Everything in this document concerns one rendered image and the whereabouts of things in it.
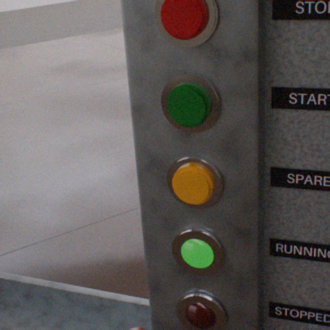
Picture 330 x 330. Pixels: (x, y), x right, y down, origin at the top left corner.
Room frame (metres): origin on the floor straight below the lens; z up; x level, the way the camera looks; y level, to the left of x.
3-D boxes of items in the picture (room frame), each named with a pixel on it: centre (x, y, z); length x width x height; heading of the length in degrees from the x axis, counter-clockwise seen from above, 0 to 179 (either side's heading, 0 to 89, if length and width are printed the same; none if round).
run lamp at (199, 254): (0.32, -0.02, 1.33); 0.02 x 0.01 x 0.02; 69
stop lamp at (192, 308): (0.32, -0.02, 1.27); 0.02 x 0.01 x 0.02; 69
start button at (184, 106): (0.32, -0.02, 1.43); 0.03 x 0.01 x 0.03; 69
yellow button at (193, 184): (0.32, -0.02, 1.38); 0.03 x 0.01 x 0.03; 69
